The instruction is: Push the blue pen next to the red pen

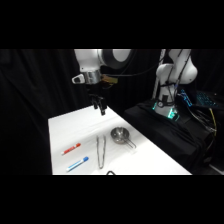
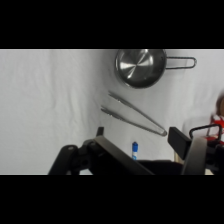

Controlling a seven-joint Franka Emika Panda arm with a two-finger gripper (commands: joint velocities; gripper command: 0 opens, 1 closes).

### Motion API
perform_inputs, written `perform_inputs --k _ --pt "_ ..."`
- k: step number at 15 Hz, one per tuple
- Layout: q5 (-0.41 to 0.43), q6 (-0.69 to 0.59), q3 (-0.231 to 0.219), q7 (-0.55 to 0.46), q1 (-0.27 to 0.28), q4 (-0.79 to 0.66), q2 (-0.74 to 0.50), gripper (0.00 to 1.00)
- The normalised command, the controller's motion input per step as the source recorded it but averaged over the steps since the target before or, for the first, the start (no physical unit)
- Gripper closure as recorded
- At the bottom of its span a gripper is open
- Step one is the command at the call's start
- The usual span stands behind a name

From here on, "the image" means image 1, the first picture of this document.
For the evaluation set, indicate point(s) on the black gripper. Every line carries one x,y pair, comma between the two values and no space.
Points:
95,87

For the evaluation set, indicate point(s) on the blue pen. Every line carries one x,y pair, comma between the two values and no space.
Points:
77,164

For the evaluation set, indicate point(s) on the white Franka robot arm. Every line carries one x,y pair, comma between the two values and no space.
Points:
90,60

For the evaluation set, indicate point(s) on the red pen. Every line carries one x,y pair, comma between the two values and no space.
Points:
70,149

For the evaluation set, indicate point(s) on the brown wrist connector block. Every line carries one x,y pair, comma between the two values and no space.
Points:
109,80

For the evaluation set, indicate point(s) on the metal measuring cup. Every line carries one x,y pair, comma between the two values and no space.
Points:
120,135

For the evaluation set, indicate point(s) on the metal tongs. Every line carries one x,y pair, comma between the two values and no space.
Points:
101,150

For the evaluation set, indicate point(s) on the black curtain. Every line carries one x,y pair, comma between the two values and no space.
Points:
33,100

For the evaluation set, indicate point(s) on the black loop object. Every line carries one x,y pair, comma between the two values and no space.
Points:
110,173

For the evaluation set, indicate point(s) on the green lit base controller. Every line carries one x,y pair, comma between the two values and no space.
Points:
170,113

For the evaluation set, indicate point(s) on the black robot stand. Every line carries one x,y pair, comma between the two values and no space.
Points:
173,136

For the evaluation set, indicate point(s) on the blue lit keyboard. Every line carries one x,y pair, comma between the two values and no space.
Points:
206,98

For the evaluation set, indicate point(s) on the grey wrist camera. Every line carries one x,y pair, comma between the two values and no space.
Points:
78,79

